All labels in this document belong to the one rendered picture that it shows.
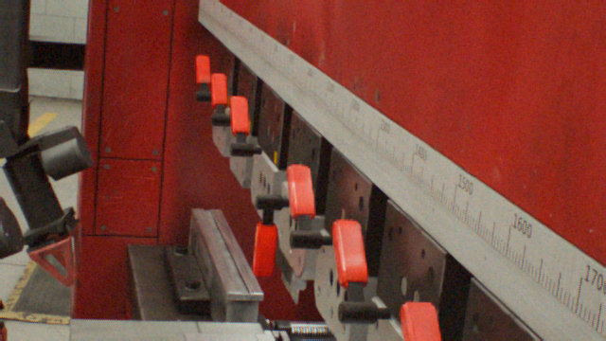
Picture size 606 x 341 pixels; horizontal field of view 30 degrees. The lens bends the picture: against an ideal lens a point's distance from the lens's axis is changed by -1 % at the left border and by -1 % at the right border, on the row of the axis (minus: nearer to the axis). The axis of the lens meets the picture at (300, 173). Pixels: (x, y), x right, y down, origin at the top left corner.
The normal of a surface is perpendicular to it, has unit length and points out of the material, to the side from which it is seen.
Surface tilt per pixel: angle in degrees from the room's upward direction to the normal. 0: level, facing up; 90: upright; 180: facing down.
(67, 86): 90
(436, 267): 90
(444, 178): 90
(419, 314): 39
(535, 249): 90
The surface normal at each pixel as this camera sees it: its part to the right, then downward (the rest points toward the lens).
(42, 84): 0.00, 0.22
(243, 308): 0.21, 0.24
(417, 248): -0.97, -0.04
